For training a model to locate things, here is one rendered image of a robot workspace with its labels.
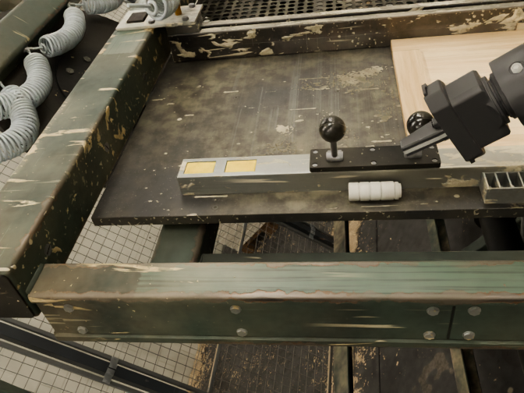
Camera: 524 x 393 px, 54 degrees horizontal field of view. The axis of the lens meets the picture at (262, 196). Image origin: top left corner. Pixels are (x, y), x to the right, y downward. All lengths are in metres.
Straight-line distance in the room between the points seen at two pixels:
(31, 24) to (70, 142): 0.87
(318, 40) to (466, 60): 0.33
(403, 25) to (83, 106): 0.70
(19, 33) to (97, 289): 1.11
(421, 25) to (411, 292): 0.74
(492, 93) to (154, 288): 0.48
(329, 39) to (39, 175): 0.70
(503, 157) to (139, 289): 0.57
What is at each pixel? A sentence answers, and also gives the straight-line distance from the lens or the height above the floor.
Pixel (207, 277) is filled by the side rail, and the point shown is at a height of 1.58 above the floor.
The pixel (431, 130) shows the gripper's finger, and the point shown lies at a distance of 0.70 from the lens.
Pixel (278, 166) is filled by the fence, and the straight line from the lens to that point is 0.84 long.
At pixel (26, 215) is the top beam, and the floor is 1.82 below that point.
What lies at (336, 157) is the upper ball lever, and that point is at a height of 1.45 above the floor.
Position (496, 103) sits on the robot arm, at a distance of 0.67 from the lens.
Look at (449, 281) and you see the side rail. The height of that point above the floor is 1.34.
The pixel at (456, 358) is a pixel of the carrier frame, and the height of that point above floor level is 0.18.
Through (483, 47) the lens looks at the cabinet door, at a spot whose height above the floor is 1.19.
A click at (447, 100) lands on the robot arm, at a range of 0.66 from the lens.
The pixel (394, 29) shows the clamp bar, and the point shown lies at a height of 1.34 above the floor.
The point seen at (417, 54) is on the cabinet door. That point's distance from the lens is 1.18.
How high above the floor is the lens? 1.75
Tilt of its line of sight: 17 degrees down
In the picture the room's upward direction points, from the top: 63 degrees counter-clockwise
